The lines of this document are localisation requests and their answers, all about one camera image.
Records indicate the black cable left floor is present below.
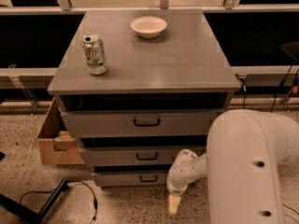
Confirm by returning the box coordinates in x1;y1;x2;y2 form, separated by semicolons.
19;180;99;224

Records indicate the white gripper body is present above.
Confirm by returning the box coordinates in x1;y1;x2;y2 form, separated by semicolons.
166;149;199;195

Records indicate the metal window railing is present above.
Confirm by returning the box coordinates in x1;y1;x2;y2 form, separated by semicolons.
0;0;299;91

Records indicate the white paper bowl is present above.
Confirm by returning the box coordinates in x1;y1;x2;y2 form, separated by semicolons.
131;17;167;39

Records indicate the grey middle drawer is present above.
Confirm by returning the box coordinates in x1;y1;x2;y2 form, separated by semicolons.
79;146;205;166

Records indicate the green white soda can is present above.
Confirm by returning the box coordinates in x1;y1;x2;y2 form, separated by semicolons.
81;35;107;76

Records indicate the grey top drawer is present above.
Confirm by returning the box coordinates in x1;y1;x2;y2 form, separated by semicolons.
61;110;221;138

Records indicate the black cable right floor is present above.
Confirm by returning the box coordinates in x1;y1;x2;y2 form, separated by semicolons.
282;203;299;217

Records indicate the grey drawer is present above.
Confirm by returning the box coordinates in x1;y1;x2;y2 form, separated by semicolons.
79;146;205;166
61;110;221;138
92;172;166;187

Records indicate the black stand leg left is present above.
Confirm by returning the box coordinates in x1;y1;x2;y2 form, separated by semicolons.
0;179;68;224

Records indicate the grey bottom drawer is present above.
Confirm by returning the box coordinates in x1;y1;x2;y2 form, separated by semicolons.
92;172;166;187

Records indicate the black cable floor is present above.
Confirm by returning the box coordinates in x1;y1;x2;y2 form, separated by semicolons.
19;180;99;224
282;203;299;217

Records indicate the grey drawer cabinet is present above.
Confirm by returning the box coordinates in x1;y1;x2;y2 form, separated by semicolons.
47;8;241;189

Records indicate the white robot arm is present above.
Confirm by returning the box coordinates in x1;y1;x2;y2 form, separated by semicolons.
166;109;299;224

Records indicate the brown cardboard box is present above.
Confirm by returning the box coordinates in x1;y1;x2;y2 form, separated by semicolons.
37;99;84;165

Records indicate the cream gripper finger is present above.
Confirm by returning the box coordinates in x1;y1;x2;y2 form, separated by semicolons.
168;193;181;215

